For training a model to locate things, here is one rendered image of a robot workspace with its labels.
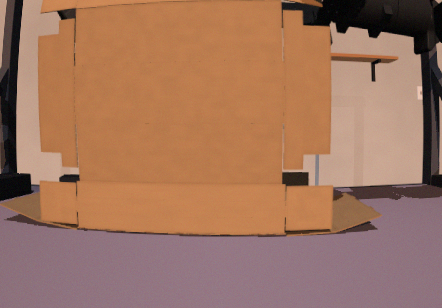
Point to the brown cardboard blank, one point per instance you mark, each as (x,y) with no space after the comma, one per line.
(179,108)

